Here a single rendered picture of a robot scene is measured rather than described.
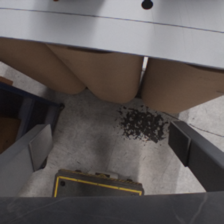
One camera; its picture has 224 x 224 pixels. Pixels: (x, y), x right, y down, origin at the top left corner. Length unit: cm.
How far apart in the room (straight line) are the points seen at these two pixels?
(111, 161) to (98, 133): 29
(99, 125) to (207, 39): 141
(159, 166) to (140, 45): 144
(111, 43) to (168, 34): 6
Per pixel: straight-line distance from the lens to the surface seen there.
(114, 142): 154
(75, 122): 162
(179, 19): 21
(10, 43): 76
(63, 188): 138
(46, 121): 161
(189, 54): 20
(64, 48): 56
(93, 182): 130
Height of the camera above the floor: 153
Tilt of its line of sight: 80 degrees down
